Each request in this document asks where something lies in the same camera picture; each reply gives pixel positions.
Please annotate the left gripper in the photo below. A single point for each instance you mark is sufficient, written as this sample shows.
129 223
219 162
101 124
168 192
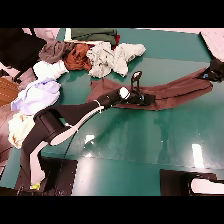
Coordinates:
143 99

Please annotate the brown garment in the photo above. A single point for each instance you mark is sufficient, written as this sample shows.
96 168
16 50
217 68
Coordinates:
173 93

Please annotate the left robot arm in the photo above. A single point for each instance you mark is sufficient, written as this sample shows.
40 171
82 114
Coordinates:
50 125

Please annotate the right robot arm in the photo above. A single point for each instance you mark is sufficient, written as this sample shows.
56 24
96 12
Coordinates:
178 183

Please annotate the white garment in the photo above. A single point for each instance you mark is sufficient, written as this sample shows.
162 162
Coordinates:
48 69
128 53

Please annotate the grey-white patterned garment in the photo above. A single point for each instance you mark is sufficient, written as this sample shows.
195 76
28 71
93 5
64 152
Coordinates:
100 60

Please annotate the orange-brown garment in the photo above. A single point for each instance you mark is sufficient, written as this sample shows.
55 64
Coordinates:
77 57

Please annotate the dark green garment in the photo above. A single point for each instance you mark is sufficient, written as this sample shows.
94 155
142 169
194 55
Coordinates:
93 34

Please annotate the grey garment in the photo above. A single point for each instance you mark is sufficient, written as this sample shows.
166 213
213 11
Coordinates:
55 50

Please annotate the light blue garment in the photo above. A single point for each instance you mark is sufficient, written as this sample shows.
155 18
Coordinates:
36 96

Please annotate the cream garment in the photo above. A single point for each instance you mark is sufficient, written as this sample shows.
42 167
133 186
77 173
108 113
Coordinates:
19 130

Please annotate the black garment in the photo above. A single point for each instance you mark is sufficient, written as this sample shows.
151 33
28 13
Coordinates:
18 48

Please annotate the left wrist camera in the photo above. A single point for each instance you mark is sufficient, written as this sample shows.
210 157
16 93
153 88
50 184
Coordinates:
136 76

